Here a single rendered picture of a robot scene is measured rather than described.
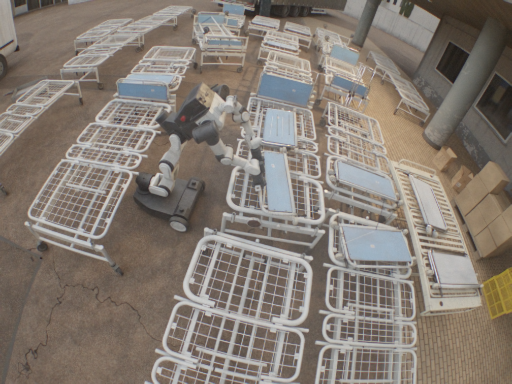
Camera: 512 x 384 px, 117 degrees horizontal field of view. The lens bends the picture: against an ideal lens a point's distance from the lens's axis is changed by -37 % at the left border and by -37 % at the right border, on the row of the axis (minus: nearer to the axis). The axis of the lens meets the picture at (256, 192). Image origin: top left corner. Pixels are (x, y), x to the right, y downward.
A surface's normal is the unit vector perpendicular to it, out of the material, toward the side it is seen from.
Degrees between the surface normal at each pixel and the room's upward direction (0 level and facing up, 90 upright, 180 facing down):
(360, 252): 5
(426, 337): 0
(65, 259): 0
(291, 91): 90
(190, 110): 97
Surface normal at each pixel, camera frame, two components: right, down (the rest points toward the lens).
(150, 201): 0.18, -0.63
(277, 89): -0.09, 0.76
